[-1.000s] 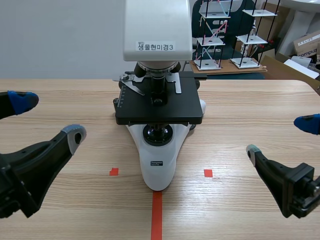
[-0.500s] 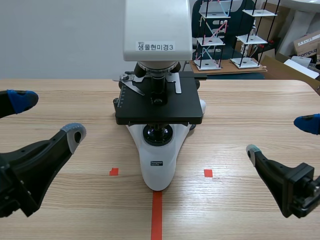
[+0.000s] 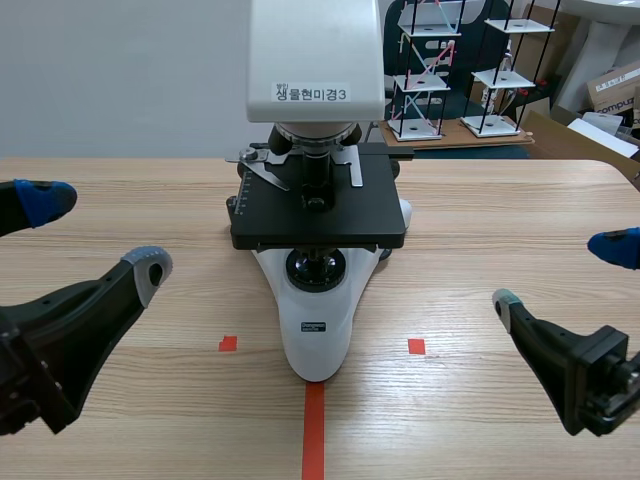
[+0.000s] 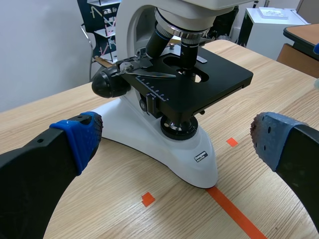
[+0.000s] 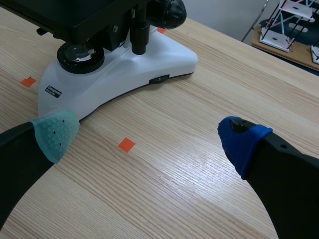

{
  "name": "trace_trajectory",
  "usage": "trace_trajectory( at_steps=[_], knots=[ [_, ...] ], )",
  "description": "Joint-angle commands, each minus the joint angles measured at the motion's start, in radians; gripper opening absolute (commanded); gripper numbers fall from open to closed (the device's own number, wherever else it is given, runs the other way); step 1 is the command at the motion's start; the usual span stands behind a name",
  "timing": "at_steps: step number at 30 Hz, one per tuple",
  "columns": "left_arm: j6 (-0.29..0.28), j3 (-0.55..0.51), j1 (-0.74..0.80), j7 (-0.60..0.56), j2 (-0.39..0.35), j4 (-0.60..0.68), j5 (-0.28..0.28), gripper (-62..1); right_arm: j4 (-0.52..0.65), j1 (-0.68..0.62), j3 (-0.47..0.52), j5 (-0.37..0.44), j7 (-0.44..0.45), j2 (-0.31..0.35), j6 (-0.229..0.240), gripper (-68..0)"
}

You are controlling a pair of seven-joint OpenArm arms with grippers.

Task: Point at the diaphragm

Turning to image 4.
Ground wooden desk with dark edge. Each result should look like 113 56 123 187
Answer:
276 23 319 78

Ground white cabinet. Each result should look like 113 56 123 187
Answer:
237 6 312 61

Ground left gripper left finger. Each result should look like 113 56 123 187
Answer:
0 112 104 239

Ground dark blue chair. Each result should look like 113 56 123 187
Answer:
76 0 123 82

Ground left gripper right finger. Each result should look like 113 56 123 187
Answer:
250 112 319 231

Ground white and black microscope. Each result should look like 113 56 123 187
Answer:
89 0 254 189

